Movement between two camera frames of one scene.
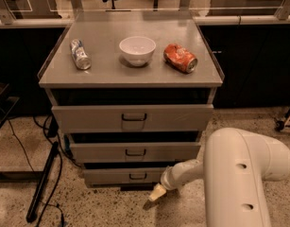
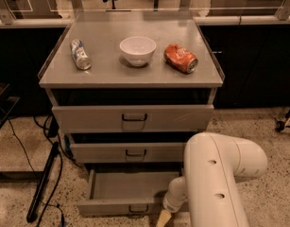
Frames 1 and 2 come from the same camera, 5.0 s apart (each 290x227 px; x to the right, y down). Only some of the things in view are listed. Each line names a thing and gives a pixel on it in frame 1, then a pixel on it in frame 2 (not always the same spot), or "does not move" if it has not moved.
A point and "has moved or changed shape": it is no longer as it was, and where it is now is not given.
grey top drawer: (132, 118) does not move
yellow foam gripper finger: (158, 191) → (163, 219)
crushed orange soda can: (181, 58) does not move
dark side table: (3, 106) does not move
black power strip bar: (30, 217) does not move
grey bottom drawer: (123, 176) has moved or changed shape
